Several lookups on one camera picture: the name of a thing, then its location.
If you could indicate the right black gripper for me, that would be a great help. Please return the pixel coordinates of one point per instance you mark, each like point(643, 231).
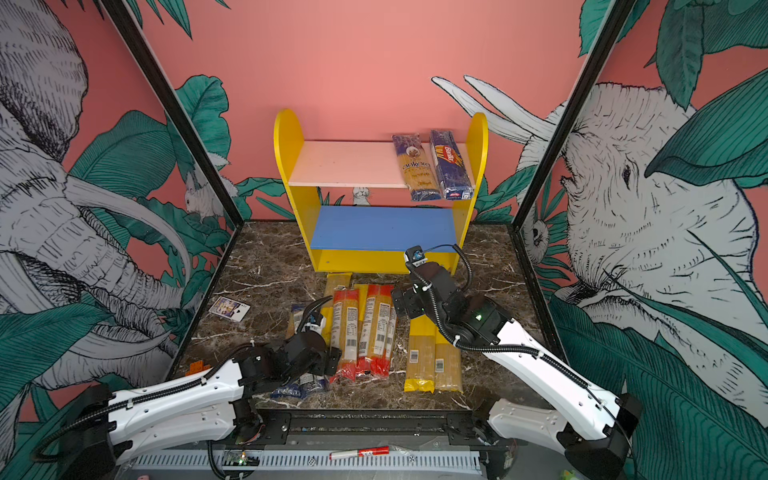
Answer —
point(408, 295)

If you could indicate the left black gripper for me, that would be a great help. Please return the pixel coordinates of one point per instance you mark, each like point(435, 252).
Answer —
point(324, 367)

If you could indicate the clear blue-end spaghetti pack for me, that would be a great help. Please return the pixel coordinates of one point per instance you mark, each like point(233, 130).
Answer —
point(307, 384)

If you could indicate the red spaghetti pack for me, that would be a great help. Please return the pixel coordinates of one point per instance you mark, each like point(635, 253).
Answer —
point(377, 331)
point(344, 331)

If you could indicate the blue Barilla spaghetti pack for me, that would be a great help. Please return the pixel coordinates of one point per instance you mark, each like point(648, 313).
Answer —
point(450, 168)

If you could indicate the dark-blue-top Arbella spaghetti pack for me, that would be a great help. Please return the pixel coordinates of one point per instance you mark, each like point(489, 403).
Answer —
point(416, 168)

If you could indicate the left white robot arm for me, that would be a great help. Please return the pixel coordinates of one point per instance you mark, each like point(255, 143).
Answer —
point(107, 428)

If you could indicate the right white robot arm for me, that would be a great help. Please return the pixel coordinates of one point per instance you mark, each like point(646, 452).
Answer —
point(590, 426)

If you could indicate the yellow pasta pack outer right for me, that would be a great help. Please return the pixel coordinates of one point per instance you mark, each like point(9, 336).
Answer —
point(448, 371)

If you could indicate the middle yellow pasta pack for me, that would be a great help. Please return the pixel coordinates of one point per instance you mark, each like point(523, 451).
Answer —
point(362, 290)

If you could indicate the upper-left yellow pasta pack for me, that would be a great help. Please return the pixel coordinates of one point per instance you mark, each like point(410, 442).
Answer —
point(334, 283)

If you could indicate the yellow pasta pack inner right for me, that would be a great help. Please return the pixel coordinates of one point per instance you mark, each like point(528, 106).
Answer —
point(420, 365)

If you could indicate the yellow shelf unit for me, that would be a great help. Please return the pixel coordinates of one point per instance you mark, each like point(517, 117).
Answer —
point(355, 238)

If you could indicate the small printed card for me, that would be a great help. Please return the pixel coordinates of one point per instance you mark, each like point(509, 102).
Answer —
point(229, 309)

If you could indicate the orange plastic block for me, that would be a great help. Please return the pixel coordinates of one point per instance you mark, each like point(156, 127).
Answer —
point(197, 367)

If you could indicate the red white marker pen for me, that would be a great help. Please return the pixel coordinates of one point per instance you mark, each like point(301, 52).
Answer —
point(359, 453)

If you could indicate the small green circuit board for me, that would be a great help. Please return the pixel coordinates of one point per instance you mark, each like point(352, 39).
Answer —
point(241, 459)

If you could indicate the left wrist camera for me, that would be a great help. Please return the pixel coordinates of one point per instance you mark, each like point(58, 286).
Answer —
point(316, 326)

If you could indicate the black front frame beam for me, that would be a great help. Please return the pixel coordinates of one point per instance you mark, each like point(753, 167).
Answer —
point(461, 428)

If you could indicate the perforated metal rail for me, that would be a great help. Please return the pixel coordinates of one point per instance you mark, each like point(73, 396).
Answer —
point(316, 460)

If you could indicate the right black corner post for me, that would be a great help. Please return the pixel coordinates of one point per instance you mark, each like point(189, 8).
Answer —
point(617, 16)

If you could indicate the black corner post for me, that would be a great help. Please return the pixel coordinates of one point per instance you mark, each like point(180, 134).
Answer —
point(617, 16)
point(122, 18)

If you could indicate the left black corner post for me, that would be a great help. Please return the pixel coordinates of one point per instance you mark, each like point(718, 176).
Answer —
point(122, 18)

